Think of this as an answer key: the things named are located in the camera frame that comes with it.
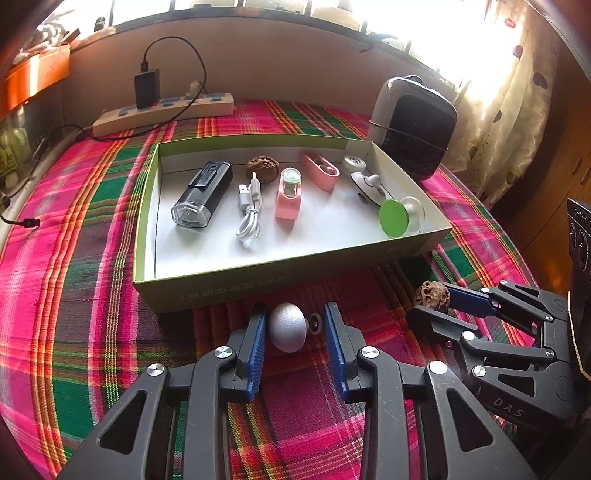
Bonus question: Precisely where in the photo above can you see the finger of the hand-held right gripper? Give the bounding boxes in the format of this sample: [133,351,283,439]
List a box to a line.
[406,307,559,384]
[445,279,568,324]

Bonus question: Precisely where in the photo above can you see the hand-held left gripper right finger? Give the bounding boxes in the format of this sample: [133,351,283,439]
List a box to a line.
[323,302,539,480]

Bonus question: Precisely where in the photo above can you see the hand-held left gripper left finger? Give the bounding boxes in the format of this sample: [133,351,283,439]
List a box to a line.
[55,302,269,480]

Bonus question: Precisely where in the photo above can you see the brown walnut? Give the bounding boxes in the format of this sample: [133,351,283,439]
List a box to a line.
[414,280,451,315]
[246,156,281,182]

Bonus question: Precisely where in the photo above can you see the white egg-shaped gadget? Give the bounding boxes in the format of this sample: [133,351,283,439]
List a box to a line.
[269,302,326,354]

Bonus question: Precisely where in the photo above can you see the green white cardboard box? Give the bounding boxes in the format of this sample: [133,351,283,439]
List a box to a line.
[132,135,454,315]

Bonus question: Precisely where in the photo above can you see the green white round holder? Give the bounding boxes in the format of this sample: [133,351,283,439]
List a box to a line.
[379,196,426,239]

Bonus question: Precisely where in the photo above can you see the pink gadget with clear lens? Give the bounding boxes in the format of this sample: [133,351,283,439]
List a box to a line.
[274,167,304,225]

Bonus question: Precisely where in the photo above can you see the white grey mount gadget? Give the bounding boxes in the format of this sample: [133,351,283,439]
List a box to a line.
[350,172,389,207]

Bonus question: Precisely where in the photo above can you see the white USB cable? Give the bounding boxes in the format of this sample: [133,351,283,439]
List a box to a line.
[235,172,264,250]

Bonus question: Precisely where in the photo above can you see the black bike light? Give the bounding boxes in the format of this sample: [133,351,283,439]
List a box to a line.
[171,161,233,232]

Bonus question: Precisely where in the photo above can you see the pink oblong case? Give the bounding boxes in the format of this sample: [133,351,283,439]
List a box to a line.
[298,153,341,193]

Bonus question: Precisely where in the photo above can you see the white black space heater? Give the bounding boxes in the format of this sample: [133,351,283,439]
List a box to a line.
[368,75,458,182]

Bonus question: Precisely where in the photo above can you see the cream dotted curtain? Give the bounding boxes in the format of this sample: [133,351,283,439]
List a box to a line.
[457,0,568,208]

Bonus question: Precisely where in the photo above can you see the beige power strip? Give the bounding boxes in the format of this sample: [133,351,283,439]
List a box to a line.
[92,92,235,138]

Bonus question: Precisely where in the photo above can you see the black charger adapter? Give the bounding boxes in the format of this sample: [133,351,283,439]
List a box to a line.
[134,69,160,110]

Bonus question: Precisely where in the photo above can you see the clear jar yellow contents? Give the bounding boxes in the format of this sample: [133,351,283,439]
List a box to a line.
[0,124,28,185]

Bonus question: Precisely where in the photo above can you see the orange box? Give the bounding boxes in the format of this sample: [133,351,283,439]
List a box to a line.
[4,45,71,112]

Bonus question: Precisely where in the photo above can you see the white crumpled bag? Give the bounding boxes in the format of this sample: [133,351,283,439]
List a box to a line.
[14,23,79,61]

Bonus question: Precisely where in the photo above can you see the black charger cable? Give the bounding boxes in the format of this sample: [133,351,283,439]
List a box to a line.
[0,37,206,229]

